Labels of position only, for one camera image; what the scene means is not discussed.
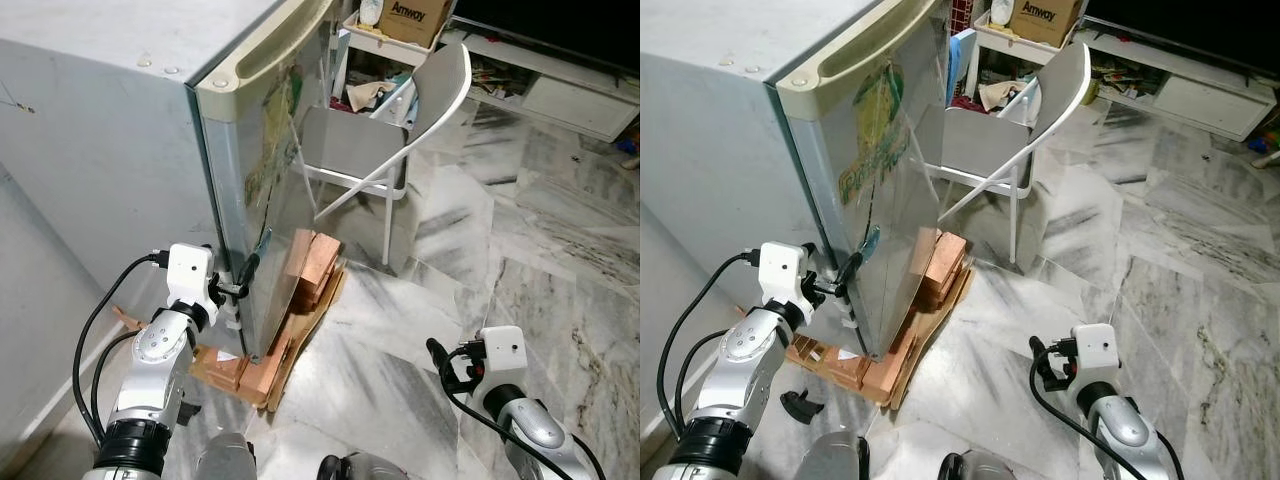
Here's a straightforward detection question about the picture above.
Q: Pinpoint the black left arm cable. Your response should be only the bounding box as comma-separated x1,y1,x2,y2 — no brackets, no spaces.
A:
655,250,763,443
72,252,169,446

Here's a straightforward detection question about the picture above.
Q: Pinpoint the white fridge cabinet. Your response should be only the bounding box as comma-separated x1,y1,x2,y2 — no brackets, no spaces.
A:
0,0,283,336
640,0,886,351

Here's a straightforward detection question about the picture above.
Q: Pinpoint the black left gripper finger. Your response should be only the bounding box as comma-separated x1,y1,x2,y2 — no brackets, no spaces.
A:
840,226,881,285
238,230,273,286

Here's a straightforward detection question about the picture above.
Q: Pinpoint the grey robot leg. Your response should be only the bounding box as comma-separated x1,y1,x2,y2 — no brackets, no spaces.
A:
938,450,1013,480
318,452,407,480
795,430,870,480
195,432,259,480

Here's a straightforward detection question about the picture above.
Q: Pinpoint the grey robot right leg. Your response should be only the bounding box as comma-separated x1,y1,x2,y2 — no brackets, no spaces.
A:
318,452,407,480
938,450,1013,480

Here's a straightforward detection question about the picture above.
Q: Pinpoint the white television cabinet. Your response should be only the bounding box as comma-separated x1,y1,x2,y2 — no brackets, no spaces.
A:
1075,30,1280,142
440,30,641,144

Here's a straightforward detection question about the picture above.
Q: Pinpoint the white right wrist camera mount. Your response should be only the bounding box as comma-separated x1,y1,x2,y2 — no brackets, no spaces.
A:
1070,323,1120,387
480,326,529,389

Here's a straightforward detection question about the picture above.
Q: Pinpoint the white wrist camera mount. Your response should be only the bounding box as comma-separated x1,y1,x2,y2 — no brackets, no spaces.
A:
758,241,814,307
1070,323,1120,387
165,243,219,309
480,326,529,389

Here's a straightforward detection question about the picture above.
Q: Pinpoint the grey robot left leg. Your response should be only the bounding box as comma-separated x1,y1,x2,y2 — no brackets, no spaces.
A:
795,430,870,480
195,432,259,480

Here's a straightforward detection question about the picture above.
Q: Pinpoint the red clay brick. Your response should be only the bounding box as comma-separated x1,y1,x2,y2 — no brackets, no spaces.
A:
790,335,871,388
302,235,343,309
920,265,963,313
860,330,917,401
192,345,247,391
932,230,970,291
240,335,301,403
283,229,323,301

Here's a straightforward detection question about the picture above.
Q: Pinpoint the white folding chair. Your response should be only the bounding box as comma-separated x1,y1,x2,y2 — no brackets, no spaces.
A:
925,42,1094,267
295,42,474,271

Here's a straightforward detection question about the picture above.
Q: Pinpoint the white storage rack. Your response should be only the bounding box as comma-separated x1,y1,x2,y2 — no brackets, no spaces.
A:
965,10,1081,113
338,10,443,126

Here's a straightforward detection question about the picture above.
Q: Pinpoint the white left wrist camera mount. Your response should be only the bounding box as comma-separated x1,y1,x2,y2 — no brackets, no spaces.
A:
758,241,814,307
165,243,219,309

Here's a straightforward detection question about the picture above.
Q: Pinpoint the brown Amway cardboard box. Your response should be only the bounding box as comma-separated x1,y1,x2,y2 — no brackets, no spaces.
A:
1012,0,1087,49
403,0,458,49

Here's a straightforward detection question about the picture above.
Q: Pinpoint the blue hanging cloth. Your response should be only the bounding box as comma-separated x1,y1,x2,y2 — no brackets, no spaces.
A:
946,28,977,107

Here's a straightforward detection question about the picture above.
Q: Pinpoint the black television screen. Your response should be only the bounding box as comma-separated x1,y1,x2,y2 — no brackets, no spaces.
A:
1083,0,1280,81
447,0,641,73

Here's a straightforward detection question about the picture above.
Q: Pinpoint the silver fridge door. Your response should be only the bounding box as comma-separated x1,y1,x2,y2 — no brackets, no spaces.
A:
194,0,343,363
775,0,953,361

